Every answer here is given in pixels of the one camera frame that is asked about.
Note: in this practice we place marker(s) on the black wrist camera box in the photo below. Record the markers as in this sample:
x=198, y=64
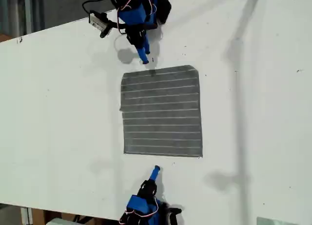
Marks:
x=97, y=21

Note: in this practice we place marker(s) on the grey striped square towel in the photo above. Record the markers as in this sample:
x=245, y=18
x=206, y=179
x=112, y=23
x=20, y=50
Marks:
x=161, y=112

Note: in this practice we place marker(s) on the black camera stalk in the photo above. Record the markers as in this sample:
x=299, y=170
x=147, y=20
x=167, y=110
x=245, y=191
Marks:
x=107, y=29

